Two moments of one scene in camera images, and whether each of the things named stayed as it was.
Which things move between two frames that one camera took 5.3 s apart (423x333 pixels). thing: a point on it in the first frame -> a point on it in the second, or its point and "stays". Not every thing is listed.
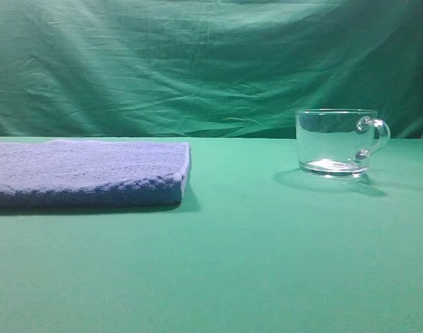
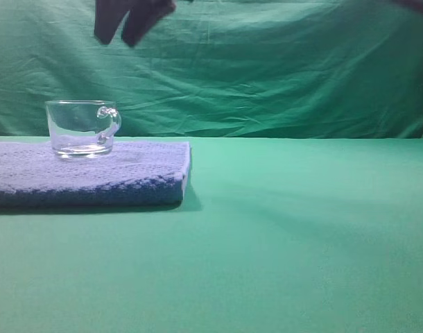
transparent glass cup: x=331 y=142 -> x=82 y=127
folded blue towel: x=87 y=173 stays
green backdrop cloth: x=206 y=69 stays
